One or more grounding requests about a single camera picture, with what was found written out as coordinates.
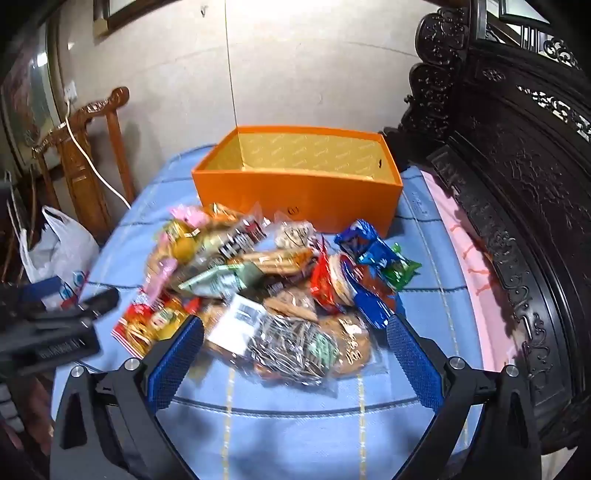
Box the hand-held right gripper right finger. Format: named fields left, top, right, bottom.
left=387, top=315, right=542, bottom=480

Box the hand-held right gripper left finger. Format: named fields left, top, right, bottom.
left=50, top=316, right=205, bottom=480

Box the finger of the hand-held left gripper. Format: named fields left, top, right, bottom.
left=78, top=288, right=120, bottom=320

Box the blue snack packet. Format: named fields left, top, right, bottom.
left=344, top=258, right=402, bottom=329

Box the pile of assorted snacks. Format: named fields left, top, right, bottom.
left=113, top=203, right=423, bottom=393

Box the black white snack packet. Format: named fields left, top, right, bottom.
left=217, top=217, right=271, bottom=259

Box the orange cardboard box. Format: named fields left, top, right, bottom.
left=191, top=124, right=403, bottom=241

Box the white plastic bag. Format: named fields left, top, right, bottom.
left=19, top=205, right=100, bottom=315

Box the green snack packet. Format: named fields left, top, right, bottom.
left=381, top=242, right=423, bottom=291

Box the pink bed sheet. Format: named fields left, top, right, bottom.
left=418, top=168, right=522, bottom=374

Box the brown wooden chair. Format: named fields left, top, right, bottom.
left=30, top=87, right=137, bottom=241

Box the dark carved wooden headboard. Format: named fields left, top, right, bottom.
left=383, top=0, right=591, bottom=455

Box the large framed picture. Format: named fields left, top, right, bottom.
left=0, top=18, right=70, bottom=171

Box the white cable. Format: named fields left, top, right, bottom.
left=60, top=99, right=132, bottom=208

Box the dark framed wall picture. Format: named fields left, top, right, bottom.
left=92, top=0, right=148, bottom=35

